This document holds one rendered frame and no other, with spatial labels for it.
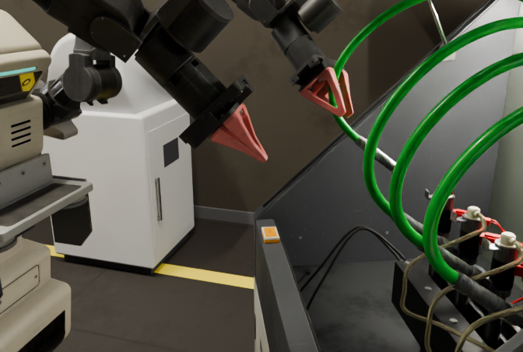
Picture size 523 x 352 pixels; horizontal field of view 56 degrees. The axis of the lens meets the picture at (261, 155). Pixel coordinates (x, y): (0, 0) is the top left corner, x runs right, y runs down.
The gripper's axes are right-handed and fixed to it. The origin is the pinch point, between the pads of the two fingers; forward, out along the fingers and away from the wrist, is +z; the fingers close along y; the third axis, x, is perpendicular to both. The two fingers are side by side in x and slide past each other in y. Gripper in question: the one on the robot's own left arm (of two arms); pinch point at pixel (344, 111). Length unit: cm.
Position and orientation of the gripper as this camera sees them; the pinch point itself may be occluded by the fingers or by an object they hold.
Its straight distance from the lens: 84.5
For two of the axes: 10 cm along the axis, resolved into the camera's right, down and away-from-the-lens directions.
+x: -6.5, 5.9, 4.8
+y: 5.8, -0.3, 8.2
